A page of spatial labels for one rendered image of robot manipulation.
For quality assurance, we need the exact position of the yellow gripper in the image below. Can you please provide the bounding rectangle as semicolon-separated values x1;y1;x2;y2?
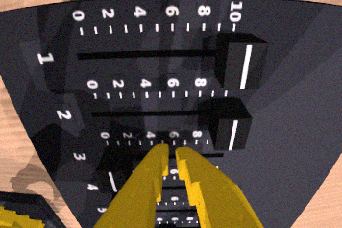
93;144;263;228

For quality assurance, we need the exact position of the black lighting desk panel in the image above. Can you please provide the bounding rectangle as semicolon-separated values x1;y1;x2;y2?
0;0;342;228

